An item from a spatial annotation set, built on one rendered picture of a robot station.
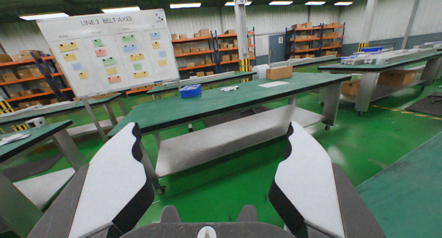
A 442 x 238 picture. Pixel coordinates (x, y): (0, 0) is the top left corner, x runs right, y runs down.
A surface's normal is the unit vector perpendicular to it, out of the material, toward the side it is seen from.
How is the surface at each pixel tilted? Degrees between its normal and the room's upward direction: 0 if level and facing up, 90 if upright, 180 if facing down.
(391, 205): 0
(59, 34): 90
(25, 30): 90
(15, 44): 90
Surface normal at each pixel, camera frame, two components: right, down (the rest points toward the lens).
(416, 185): -0.14, -0.92
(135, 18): 0.31, 0.31
